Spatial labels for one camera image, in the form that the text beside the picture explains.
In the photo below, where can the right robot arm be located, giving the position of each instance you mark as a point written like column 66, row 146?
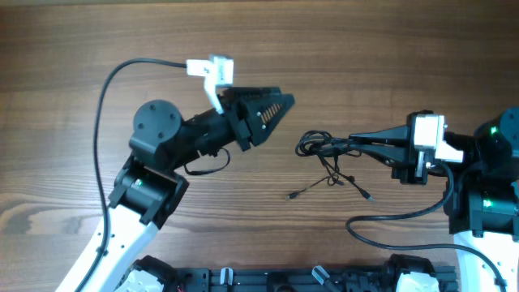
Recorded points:
column 481, row 200

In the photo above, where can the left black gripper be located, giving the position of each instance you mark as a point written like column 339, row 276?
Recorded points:
column 247, row 126

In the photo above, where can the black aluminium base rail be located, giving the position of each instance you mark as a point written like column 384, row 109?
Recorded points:
column 398, row 273

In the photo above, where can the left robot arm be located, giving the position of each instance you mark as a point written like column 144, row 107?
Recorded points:
column 148, row 189

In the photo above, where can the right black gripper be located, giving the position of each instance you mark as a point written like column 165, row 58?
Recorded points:
column 410, row 165

